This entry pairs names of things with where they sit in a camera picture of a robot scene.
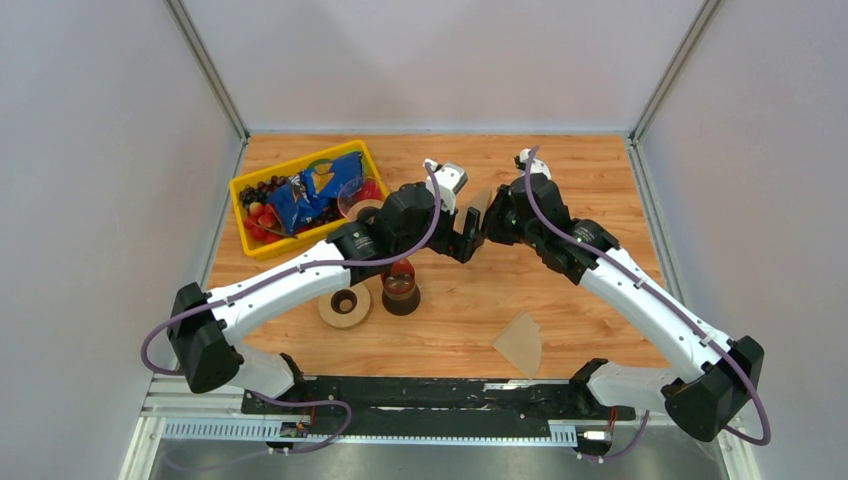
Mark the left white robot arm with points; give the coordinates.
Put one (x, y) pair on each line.
(209, 327)

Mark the dark grapes bunch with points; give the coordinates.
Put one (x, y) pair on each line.
(259, 192)

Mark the red strawberries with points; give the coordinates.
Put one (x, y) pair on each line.
(262, 223)

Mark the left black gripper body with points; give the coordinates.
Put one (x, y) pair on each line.
(444, 239)

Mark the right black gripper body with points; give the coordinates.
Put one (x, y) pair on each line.
(502, 226)

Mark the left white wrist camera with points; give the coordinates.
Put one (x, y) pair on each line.
(447, 179)

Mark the brown paper filter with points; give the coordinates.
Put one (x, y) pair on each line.
(480, 202)
(521, 345)

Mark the blue chips bag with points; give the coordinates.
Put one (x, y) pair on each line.
(307, 194)

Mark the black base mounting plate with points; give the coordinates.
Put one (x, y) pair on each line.
(433, 407)

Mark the brown glass dripper on base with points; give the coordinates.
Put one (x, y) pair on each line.
(400, 292)

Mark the red tomato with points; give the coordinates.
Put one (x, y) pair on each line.
(371, 189)

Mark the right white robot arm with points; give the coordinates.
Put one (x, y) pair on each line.
(710, 384)

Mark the yellow plastic basket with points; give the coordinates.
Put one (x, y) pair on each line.
(330, 220)

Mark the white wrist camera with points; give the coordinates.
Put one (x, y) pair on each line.
(527, 161)
(447, 179)

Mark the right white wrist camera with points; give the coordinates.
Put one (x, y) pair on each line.
(527, 161)

